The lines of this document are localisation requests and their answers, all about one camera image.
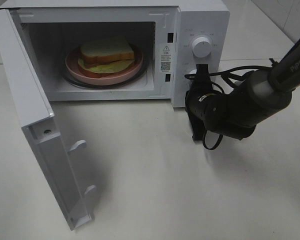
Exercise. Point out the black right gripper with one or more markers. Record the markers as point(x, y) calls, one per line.
point(204, 105)

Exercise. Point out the white timer knob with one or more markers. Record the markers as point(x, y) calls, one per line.
point(191, 75)

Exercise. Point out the pink round plate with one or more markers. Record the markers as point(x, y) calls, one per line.
point(91, 80)

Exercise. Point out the toast sandwich with lettuce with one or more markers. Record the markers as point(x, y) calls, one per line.
point(105, 56)

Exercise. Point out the white microwave door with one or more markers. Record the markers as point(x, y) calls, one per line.
point(38, 124)

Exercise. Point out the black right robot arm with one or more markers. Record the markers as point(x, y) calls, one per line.
point(232, 102)

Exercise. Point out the upper white power knob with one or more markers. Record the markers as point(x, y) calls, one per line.
point(201, 46)

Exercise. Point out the white warning label sticker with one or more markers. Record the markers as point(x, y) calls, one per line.
point(165, 57)

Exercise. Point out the glass microwave turntable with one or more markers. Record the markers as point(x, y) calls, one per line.
point(66, 75)

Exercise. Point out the white microwave oven body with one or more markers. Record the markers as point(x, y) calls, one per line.
point(58, 26)

